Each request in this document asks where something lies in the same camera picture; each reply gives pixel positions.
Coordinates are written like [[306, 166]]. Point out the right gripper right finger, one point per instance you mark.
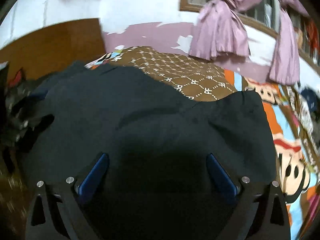
[[260, 211]]

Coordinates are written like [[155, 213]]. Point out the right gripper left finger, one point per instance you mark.
[[55, 211]]

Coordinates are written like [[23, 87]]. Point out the large black jacket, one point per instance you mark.
[[157, 186]]

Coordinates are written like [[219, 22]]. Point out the dark clothes pile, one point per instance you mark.
[[20, 128]]

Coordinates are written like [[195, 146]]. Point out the colourful cartoon bed quilt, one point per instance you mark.
[[286, 109]]

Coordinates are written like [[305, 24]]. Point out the dark blue cap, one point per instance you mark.
[[311, 98]]

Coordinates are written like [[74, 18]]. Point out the right pink curtain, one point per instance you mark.
[[285, 68]]

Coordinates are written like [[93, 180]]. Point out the pink curtain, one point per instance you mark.
[[219, 30], [285, 68]]

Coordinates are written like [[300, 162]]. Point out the brown wooden headboard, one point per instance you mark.
[[54, 48]]

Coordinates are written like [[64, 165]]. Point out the red hanging garment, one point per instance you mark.
[[313, 36]]

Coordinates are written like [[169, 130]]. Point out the left pink curtain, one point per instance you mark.
[[219, 30]]

